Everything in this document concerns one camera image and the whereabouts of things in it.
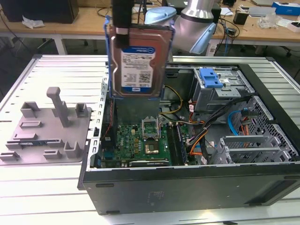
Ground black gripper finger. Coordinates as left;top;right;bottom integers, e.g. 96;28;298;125
116;26;131;48

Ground hard disk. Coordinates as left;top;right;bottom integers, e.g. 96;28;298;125
104;15;176;98

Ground orange red yellow power wire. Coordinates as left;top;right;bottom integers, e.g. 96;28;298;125
240;109;258;136

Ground grey metal disk bay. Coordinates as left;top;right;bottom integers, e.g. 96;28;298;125
210;135;293;165

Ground wooden desk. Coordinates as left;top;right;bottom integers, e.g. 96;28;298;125
212;4;300;57
0;6;146;55

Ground large black box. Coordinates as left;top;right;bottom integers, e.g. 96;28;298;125
1;0;80;24

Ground crumpled clear plastic bag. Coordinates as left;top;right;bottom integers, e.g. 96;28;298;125
22;15;45;29

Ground blue plastic drive latch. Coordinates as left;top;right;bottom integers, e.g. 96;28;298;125
199;67;223;89

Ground thin metal locking lever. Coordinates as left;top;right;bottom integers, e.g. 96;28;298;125
156;114;162;141

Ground green motherboard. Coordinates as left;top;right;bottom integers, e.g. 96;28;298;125
100;121;195;168

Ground grey parts rack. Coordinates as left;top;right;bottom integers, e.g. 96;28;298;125
0;86;93;166

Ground silver drive cage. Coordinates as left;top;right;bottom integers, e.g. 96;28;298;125
192;67;255;113

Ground empty black RAM slot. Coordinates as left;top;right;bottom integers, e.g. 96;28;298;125
165;123;176;165

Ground small black box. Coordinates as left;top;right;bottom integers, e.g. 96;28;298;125
233;10;249;25

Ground installed RAM stick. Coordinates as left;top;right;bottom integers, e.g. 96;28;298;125
175;123;188;164

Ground black graphics card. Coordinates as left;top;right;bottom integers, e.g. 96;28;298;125
128;160;170;167

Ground loose RAM stick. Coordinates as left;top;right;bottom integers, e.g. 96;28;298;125
20;141;49;146

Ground clear plastic packaging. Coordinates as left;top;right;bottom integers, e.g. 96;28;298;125
257;13;282;28

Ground black and silver PC case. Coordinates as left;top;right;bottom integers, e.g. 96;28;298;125
77;55;300;216

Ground blue cardboard box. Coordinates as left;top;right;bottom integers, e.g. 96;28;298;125
271;1;300;16

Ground small white box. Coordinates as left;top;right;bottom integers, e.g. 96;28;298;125
287;20;300;33

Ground metal socket cover frame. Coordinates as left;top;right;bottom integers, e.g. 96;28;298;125
142;116;158;139

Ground yellow wires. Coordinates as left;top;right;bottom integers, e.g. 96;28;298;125
161;84;184;115

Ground black cable bundle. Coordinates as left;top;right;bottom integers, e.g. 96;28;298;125
187;95;253;146

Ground blue data wire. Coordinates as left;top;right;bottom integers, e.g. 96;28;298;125
228;109;249;136

